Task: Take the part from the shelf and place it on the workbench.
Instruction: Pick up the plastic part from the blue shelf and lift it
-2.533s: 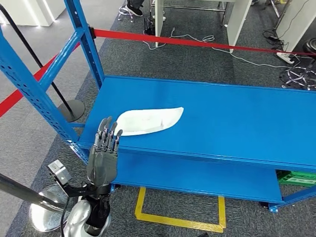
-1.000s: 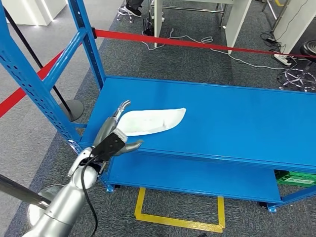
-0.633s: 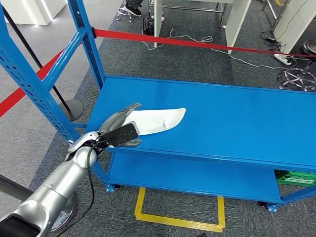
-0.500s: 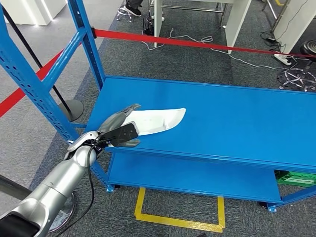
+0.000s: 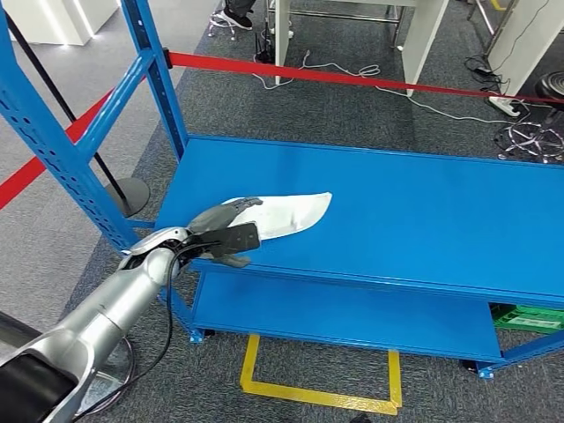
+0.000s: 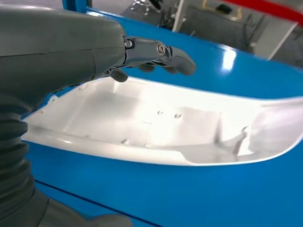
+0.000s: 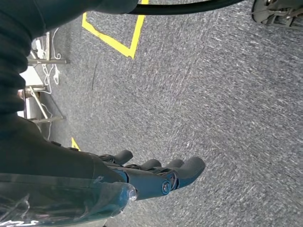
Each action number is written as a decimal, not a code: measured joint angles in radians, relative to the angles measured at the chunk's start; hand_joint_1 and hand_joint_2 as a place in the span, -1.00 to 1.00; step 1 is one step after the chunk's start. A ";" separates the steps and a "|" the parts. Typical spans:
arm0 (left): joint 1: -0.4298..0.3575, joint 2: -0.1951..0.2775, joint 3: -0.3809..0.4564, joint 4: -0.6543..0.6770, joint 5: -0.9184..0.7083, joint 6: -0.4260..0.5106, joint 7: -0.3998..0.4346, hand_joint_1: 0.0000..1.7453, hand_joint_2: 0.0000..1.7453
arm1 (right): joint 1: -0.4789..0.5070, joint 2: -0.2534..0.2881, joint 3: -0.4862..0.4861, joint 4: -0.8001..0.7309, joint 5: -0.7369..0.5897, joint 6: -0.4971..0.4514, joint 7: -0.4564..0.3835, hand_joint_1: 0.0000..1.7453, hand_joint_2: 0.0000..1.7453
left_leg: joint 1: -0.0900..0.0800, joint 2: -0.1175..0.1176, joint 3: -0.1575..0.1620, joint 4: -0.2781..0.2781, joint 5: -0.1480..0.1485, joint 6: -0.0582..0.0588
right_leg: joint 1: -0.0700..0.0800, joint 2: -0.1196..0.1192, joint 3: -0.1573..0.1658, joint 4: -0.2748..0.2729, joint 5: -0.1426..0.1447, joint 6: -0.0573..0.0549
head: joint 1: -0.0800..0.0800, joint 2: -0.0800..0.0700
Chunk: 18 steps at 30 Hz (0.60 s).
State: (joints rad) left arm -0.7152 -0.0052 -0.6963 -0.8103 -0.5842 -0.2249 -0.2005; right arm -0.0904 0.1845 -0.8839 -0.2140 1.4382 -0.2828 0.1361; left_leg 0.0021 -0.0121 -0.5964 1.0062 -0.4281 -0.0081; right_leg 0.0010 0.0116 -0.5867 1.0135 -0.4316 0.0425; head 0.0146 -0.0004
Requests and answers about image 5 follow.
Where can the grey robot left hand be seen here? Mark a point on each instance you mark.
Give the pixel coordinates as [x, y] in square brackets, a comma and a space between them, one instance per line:
[216, 215]

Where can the white curved plastic part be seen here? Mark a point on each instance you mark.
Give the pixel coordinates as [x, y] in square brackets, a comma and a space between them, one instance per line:
[291, 213]

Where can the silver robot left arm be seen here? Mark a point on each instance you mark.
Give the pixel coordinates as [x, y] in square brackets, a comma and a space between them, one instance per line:
[110, 309]

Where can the blue metal shelf rack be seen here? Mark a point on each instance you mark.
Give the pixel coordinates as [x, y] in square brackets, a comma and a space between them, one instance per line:
[418, 222]

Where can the chrome stool base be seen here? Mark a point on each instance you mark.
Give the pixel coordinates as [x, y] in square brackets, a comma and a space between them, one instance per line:
[220, 23]

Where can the person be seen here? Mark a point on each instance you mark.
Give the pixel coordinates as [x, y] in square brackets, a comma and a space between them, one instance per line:
[238, 17]

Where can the white display plinth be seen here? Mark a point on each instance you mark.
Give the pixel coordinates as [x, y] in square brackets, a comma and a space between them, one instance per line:
[57, 20]

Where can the white desk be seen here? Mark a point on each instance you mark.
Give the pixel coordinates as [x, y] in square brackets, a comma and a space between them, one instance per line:
[423, 41]
[528, 41]

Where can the white power strip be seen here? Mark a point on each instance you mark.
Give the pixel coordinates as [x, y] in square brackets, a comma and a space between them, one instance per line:
[504, 105]

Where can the chrome chair base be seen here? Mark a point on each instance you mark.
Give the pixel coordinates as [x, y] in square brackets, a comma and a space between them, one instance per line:
[533, 143]

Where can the green plastic crate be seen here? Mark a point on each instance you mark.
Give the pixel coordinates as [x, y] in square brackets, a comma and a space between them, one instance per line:
[528, 321]

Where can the black round base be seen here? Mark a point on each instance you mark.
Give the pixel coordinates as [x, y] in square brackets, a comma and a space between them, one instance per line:
[550, 87]

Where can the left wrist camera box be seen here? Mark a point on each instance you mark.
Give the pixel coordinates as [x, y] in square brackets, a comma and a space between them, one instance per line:
[238, 238]

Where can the black stanchion post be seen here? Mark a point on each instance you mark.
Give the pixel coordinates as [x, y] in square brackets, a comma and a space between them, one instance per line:
[130, 195]

